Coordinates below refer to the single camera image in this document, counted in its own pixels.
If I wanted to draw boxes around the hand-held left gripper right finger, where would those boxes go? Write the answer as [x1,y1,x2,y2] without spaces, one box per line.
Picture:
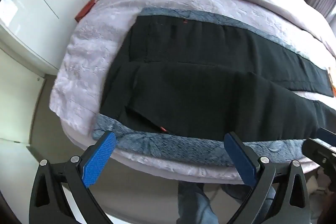
[224,132,311,224]

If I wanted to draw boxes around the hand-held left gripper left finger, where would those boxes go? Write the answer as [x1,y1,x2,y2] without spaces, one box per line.
[29,131,117,224]

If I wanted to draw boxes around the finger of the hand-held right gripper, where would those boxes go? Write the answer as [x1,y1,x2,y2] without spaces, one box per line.
[302,137,336,165]
[316,128,336,148]

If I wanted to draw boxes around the blue-grey fleece cloth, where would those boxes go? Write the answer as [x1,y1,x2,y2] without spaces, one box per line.
[92,7,330,165]

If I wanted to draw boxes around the black pants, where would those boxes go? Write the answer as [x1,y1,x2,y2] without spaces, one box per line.
[100,15,336,142]

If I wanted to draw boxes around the orange cloth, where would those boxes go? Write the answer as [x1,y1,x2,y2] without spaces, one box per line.
[328,68,336,98]

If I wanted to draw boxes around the person's legs in jeans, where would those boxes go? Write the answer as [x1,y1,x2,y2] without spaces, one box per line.
[178,181,276,224]

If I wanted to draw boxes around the lilac embossed bedspread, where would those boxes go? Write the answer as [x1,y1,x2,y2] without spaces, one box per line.
[49,0,336,186]

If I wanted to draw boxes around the red box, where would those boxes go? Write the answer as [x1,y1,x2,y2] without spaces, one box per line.
[75,0,98,23]

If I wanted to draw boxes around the white wardrobe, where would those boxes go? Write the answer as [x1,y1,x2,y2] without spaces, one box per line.
[0,0,125,76]

